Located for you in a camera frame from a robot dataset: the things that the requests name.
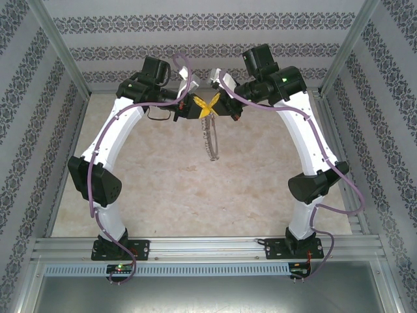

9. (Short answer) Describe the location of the large metal keyring with rings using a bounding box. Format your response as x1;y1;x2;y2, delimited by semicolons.
200;113;220;162

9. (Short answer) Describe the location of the left controller circuit board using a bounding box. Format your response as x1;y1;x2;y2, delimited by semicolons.
106;263;135;275

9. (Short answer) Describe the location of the controller circuit board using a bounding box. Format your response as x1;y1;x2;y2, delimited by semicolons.
291;261;312;276
106;263;135;275

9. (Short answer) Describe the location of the right controller circuit board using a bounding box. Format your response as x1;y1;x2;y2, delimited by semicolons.
291;261;312;276

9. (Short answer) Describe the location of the grey sheet metal tray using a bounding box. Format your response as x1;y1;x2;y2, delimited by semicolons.
31;260;400;313

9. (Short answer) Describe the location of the thin black left gripper cable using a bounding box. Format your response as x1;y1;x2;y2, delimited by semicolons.
145;107;173;122

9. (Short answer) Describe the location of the aluminium frame cross beam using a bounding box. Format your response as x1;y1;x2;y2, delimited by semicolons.
88;85;323;95

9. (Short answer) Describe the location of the aluminium frame post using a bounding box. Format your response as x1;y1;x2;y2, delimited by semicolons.
25;0;91;97
320;0;381;96

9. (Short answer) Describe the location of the aluminium mounting rail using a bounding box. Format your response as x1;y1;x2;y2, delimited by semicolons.
31;237;387;261

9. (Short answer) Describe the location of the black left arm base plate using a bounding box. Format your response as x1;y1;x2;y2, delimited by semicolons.
91;239;151;261

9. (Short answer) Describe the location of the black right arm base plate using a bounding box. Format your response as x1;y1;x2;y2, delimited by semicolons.
264;237;325;261

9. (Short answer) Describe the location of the white slotted cable duct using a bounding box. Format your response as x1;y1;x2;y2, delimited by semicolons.
44;263;291;277

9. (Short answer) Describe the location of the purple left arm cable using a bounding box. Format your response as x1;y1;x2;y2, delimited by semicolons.
88;53;193;286

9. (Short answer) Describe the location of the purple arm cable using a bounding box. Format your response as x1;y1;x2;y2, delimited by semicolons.
218;70;366;282
88;53;193;286

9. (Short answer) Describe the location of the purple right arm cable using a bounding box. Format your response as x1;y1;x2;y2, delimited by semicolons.
218;70;366;282

